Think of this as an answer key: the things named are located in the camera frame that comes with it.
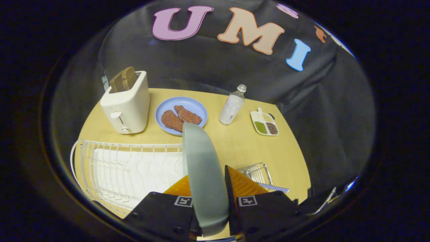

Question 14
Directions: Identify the white wire dish rack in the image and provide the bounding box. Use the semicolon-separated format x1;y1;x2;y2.
70;138;189;215

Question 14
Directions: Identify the blue plate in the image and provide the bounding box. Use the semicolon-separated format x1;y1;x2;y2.
155;97;208;136

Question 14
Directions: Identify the brown toast slice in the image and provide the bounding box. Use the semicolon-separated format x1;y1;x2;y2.
109;71;125;93
121;66;138;91

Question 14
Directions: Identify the black backdrop cloth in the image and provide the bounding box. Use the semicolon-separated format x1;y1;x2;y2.
50;0;376;199

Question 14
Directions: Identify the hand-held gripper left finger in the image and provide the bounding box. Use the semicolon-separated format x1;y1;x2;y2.
124;174;203;242

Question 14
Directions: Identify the grey-green plate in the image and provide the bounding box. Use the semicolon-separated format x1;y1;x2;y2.
182;122;230;237

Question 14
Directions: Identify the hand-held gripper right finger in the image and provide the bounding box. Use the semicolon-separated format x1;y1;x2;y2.
224;165;309;242

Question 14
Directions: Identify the small wire basket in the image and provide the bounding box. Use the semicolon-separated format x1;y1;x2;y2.
238;162;273;185

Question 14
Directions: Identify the brown meat slice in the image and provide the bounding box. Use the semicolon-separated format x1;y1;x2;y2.
174;105;203;125
161;110;184;132

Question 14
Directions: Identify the white milk bottle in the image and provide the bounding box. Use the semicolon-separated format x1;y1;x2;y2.
219;84;247;125

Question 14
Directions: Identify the white divided seasoning dish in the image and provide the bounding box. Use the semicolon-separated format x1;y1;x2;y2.
250;108;280;136

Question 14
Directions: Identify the white toaster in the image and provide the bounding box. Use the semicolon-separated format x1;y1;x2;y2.
100;71;151;135

